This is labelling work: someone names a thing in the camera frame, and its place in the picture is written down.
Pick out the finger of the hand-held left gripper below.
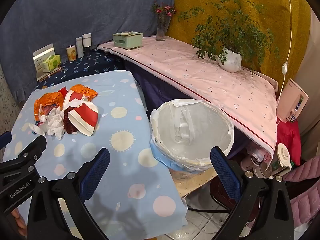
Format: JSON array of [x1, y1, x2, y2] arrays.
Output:
[[0, 131, 12, 150], [0, 136, 47, 212]]

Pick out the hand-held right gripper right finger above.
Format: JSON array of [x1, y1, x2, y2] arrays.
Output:
[[210, 146, 294, 240]]

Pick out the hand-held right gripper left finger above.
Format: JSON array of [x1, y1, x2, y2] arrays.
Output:
[[27, 148, 110, 240]]

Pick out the white tissues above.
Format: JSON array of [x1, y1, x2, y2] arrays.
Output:
[[29, 106, 66, 140]]

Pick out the dark red scrunchie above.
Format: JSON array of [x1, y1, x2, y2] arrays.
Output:
[[62, 106, 78, 134]]

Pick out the bin with white plastic liner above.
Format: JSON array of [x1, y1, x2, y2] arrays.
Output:
[[149, 99, 235, 180]]

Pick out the orange plastic bag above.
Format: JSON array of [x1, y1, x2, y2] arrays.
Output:
[[34, 92, 67, 122], [70, 84, 98, 102]]

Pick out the large red white paper cup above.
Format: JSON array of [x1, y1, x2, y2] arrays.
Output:
[[67, 102, 99, 137]]

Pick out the person's left hand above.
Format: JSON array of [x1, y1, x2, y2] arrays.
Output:
[[11, 209, 27, 230]]

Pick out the dark red chair cushion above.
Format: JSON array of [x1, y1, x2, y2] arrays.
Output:
[[209, 177, 263, 220]]

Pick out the pink lidded cup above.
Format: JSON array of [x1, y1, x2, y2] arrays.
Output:
[[240, 155, 258, 174]]

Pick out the light blue dotted tablecloth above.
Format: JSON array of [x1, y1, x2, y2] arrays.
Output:
[[2, 70, 188, 240]]

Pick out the white round device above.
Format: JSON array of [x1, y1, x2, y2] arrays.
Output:
[[271, 143, 292, 177]]

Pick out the red cloth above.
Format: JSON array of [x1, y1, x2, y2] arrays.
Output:
[[276, 120, 301, 166]]

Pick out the wooden stand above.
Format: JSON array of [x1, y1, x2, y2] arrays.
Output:
[[36, 66, 62, 82]]

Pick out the pink padded jacket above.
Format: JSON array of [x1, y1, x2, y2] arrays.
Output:
[[282, 155, 320, 233]]

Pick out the green tissue pack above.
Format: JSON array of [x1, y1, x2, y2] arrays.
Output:
[[42, 54, 61, 72]]

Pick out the white cardboard box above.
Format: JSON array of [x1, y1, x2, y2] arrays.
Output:
[[33, 44, 55, 74]]

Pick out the pink white appliance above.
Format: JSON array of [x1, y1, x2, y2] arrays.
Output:
[[277, 79, 309, 123]]

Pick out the pink cloth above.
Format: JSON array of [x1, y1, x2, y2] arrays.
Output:
[[97, 35, 278, 157]]

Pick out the navy patterned cloth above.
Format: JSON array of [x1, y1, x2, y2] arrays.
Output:
[[36, 49, 123, 89]]

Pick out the dark purple cloth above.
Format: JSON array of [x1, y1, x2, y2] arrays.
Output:
[[124, 61, 240, 155]]

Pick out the paper cup with orange print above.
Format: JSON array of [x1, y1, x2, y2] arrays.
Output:
[[66, 45, 76, 61]]

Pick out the white slim bottle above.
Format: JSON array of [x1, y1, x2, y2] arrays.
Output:
[[75, 37, 84, 58]]

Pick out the green plant in white pot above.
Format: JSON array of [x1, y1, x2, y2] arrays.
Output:
[[177, 0, 280, 77]]

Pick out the clear tumbler with white lid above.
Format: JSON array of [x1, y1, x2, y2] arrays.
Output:
[[82, 33, 92, 54]]

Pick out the green storage box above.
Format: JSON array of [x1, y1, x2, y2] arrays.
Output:
[[113, 31, 143, 50]]

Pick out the blue-grey curtain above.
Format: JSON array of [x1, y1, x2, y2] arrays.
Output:
[[0, 0, 175, 103]]

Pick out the glass vase with flowers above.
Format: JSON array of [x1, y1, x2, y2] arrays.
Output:
[[151, 1, 177, 42]]

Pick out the yellow cloth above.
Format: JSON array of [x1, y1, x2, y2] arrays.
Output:
[[166, 0, 312, 80]]

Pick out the black cable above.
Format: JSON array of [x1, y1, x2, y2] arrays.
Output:
[[186, 205, 232, 213]]

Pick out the white cable with switch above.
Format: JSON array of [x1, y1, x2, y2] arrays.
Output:
[[276, 0, 293, 128]]

